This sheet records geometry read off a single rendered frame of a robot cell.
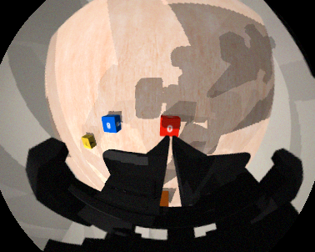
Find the blue block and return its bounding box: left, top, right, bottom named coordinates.
left=101, top=113, right=122, bottom=134

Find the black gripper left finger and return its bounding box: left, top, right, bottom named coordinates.
left=102, top=135, right=170, bottom=200

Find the yellow block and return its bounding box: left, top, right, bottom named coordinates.
left=81, top=135, right=97, bottom=149

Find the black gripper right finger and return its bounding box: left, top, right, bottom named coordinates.
left=172, top=136, right=252, bottom=207

